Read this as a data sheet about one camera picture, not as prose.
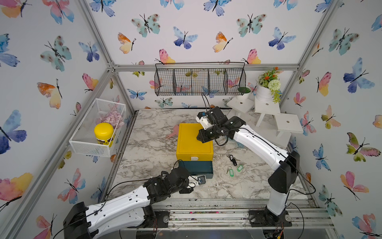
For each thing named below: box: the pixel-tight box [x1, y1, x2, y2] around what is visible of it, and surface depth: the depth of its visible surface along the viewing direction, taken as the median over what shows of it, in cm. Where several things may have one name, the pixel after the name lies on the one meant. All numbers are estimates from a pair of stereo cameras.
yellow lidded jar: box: [94, 122, 115, 147], surface depth 65 cm
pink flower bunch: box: [95, 110, 125, 129], surface depth 71 cm
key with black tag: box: [226, 153, 241, 167], surface depth 97 cm
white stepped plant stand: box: [226, 96, 304, 150], surface depth 98 cm
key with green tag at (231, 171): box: [226, 165, 235, 178], surface depth 93 cm
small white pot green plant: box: [235, 86, 251, 101], surface depth 103 cm
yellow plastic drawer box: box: [176, 123, 214, 161], surface depth 76 cm
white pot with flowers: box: [256, 66, 284, 104], surface depth 87 cm
